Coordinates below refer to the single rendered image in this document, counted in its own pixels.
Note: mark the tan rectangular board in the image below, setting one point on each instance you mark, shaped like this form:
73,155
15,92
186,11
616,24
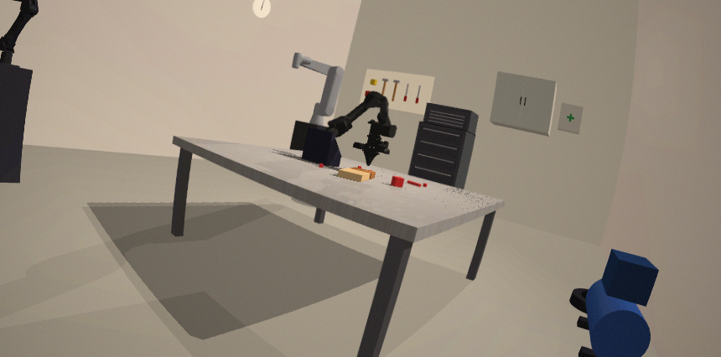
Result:
349,173

